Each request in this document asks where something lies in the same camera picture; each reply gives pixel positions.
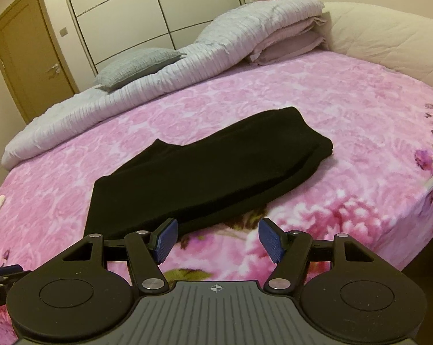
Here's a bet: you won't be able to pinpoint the pink floral blanket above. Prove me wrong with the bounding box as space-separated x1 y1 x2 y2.
0 48 433 345

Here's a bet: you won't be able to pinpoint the white sliding door wardrobe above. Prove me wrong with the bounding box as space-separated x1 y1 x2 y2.
58 0 246 78

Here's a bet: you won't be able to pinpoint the folded pink sheet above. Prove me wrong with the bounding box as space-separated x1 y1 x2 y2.
248 11 331 67

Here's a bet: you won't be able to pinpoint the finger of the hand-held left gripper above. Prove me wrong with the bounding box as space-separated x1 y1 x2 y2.
0 275 22 294
0 264 24 281

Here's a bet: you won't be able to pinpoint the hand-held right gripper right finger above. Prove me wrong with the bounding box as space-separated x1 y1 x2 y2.
258 217 380 292

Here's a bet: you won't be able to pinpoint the cream quilted cushion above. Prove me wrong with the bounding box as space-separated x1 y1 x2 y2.
322 2 433 91

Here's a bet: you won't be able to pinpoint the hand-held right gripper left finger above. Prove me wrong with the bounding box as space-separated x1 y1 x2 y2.
60 218 179 294

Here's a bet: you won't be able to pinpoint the black pants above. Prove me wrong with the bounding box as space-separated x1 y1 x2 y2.
83 106 335 242

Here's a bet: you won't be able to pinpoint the grey pillow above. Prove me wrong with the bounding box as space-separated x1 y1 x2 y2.
93 47 187 93

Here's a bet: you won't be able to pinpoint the brown wooden door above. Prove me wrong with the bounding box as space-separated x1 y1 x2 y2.
0 0 79 125

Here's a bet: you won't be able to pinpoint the white ribbed quilt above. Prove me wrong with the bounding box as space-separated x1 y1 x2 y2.
1 0 326 172

